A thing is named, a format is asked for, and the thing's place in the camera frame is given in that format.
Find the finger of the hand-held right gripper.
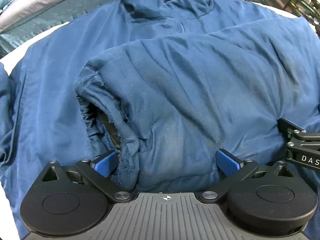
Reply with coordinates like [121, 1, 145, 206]
[278, 117, 320, 143]

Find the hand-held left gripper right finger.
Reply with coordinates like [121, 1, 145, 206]
[200, 149, 294, 203]

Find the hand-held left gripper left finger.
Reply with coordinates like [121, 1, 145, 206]
[41, 150, 134, 202]

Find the navy blue jacket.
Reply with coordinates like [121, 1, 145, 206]
[0, 0, 320, 238]

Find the purple floral bed sheet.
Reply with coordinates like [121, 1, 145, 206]
[0, 0, 304, 220]

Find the grey blanket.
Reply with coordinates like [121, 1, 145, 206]
[0, 0, 122, 32]

